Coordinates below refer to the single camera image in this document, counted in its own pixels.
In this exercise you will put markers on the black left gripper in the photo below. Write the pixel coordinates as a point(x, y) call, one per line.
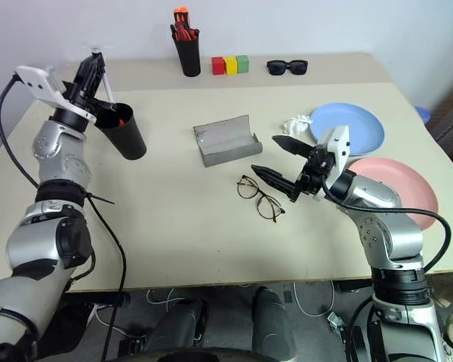
point(81, 98)

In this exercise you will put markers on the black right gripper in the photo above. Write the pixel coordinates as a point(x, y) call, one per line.
point(315, 169)

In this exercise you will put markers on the white marker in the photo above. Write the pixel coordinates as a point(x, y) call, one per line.
point(108, 90)

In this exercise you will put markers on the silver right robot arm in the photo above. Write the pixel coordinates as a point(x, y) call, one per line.
point(400, 234)

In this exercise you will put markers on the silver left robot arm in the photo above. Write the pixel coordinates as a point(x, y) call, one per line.
point(56, 158)

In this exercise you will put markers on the grey open glasses case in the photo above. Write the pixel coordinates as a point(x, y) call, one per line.
point(226, 145)

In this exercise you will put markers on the black plastic cup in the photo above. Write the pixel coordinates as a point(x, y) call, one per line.
point(130, 139)

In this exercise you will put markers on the white crumpled tissue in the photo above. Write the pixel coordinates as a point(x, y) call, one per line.
point(296, 124)

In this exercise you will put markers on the tortoiseshell round eyeglasses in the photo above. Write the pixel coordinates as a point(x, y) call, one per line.
point(247, 186)

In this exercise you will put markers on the red marker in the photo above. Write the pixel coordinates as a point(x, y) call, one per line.
point(121, 121)

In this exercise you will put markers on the blue plate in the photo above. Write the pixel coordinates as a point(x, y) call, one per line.
point(362, 124)

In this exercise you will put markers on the black sunglasses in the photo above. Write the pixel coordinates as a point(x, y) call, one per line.
point(277, 68)

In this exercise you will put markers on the black tall pen holder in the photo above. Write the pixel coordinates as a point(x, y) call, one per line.
point(189, 56)

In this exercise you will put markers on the orange capped red tool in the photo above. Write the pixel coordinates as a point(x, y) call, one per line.
point(185, 15)
point(178, 17)

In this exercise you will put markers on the green cube block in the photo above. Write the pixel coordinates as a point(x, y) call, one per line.
point(242, 63)

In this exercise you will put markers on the yellow cube block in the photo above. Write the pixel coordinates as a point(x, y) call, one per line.
point(231, 65)

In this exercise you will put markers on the red cube block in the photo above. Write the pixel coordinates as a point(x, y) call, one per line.
point(218, 66)

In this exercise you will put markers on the pink plate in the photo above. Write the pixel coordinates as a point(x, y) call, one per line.
point(407, 181)

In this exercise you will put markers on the black zip tie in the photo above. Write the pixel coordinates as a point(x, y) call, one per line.
point(102, 200)

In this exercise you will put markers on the dark rounded shape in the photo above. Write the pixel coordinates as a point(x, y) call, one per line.
point(181, 324)
point(272, 324)

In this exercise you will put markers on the dark curved rim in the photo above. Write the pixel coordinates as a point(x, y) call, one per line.
point(204, 354)

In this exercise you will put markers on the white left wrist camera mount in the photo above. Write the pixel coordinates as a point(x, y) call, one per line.
point(41, 84)

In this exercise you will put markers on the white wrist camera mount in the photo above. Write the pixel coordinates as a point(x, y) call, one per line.
point(41, 84)
point(338, 147)

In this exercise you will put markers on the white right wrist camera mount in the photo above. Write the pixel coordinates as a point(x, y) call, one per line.
point(338, 147)

